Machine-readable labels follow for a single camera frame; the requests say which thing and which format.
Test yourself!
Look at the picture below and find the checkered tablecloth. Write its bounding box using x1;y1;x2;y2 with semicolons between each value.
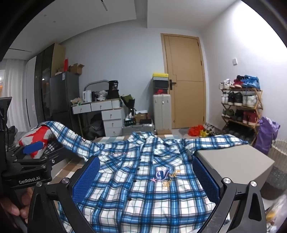
48;134;231;233

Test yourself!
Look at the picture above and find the black plastic crate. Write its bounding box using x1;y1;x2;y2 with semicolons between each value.
43;137;68;157

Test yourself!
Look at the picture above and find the clear plastic bag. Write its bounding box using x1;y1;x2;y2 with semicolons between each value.
265;197;287;231

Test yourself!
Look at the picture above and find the dark glass wardrobe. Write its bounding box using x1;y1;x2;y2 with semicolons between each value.
34;43;66;123

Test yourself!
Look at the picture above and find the purple bag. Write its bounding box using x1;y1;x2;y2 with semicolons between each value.
254;116;281;155

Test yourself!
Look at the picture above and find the blue white plaid shirt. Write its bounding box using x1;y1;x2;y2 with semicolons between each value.
29;121;249;233

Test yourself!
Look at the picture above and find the wooden door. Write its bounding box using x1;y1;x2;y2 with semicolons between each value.
161;33;207;129

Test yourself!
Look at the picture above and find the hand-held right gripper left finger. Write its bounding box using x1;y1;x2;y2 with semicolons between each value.
27;156;101;233

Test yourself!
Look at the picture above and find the black appliance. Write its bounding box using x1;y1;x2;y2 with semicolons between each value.
108;80;121;99

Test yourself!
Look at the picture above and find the large black bag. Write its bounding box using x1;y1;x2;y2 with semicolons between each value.
86;113;106;141

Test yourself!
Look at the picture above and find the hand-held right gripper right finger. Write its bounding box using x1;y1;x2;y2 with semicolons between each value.
192;156;267;233

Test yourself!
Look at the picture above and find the person's left hand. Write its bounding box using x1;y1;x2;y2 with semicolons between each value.
0;187;34;224

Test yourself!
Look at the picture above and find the white desk with drawers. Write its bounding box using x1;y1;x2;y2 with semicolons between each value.
72;99;125;137

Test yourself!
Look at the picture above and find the white upright suitcase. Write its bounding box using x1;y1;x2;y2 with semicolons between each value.
153;94;171;133

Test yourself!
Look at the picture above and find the black wrapped bouquet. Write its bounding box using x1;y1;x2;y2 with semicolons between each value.
121;94;136;119

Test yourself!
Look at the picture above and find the white curtain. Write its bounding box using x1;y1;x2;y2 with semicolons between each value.
0;58;28;135

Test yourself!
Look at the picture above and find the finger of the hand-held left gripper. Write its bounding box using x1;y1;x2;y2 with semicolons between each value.
12;141;45;160
16;149;68;168

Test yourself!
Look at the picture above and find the wooden shoe rack with shoes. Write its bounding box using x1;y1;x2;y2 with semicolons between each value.
219;75;262;139

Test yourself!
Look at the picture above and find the dark grey fridge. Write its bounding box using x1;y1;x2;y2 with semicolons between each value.
50;71;81;135

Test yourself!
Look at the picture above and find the orange bag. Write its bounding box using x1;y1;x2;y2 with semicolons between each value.
188;125;204;137

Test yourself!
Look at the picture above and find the open brown cardboard box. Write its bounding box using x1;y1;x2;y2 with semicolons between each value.
135;112;149;122

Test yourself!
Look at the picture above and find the red white cloth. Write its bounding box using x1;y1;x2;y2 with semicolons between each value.
18;125;57;158

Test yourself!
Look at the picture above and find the grey curved metal frame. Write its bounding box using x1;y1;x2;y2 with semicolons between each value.
84;79;110;92

